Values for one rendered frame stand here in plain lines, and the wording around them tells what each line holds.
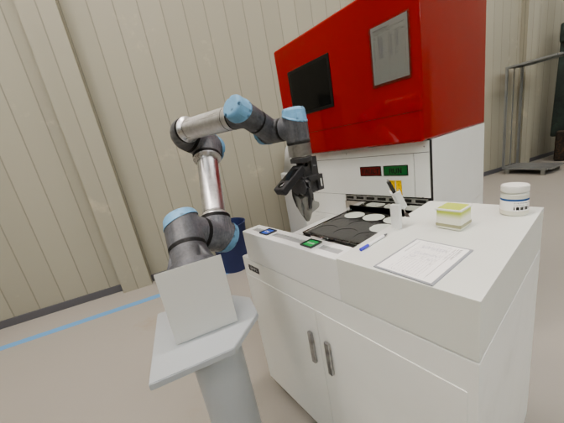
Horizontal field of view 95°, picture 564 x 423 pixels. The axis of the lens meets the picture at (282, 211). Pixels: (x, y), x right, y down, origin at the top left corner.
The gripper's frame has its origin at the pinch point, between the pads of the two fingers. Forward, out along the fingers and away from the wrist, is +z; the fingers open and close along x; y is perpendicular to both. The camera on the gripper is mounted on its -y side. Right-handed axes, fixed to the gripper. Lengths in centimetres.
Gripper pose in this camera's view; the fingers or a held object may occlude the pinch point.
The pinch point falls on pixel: (305, 217)
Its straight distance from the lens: 88.3
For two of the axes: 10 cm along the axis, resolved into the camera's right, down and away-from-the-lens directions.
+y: 7.8, -2.9, 5.6
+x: -6.0, -1.0, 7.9
